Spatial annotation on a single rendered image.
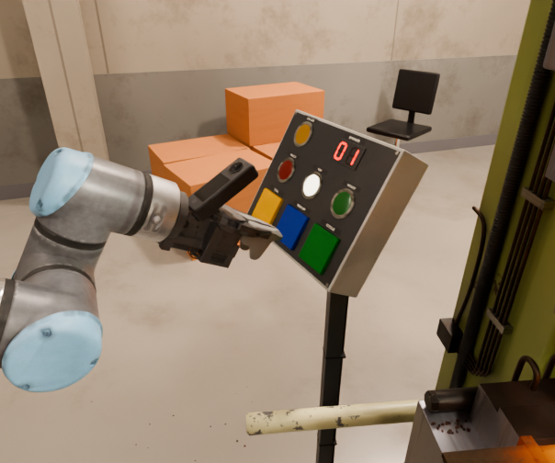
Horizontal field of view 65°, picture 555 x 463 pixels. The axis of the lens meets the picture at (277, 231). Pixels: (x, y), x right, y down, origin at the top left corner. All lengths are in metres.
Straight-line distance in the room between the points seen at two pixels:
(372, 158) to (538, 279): 0.32
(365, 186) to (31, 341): 0.56
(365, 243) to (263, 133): 2.41
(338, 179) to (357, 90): 3.37
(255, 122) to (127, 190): 2.55
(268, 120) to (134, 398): 2.00
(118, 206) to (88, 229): 0.05
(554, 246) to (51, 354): 0.65
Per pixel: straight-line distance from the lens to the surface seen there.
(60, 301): 0.51
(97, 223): 0.59
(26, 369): 0.51
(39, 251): 0.61
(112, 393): 2.01
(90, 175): 0.57
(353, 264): 0.80
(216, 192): 0.65
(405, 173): 0.79
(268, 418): 1.00
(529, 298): 0.79
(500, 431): 0.64
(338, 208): 0.81
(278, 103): 3.15
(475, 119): 5.04
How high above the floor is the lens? 1.43
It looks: 29 degrees down
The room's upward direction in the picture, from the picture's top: straight up
